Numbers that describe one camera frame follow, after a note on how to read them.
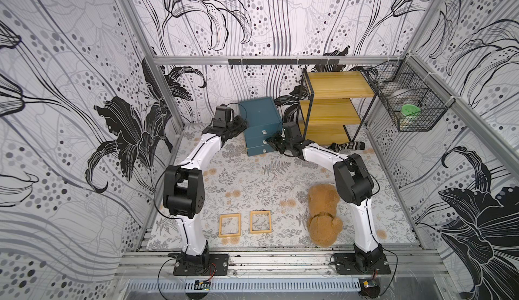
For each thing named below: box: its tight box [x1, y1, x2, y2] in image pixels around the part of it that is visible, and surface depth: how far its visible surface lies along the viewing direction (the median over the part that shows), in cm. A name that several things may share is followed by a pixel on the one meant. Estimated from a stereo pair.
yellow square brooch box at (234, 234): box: [218, 212, 242, 238], surface depth 83 cm
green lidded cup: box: [400, 104, 422, 128], surface depth 81 cm
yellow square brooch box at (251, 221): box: [250, 210, 273, 234], surface depth 84 cm
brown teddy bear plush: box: [307, 183, 344, 248], surface depth 76 cm
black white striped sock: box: [327, 141, 365, 153], surface depth 109 cm
